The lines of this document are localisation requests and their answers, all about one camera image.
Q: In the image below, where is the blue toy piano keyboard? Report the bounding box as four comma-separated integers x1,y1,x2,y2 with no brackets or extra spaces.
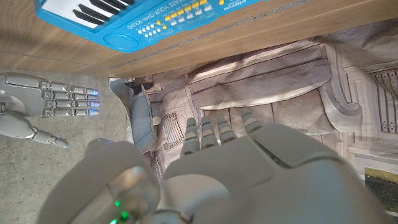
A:
33,0,265,54

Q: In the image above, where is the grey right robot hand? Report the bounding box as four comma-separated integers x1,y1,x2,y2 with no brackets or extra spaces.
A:
0,72,101,149

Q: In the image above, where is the printed sofa backdrop cloth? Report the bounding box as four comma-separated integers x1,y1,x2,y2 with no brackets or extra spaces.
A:
108,18,398,215

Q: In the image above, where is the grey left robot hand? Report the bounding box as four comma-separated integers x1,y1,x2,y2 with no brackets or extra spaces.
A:
35,107,392,224

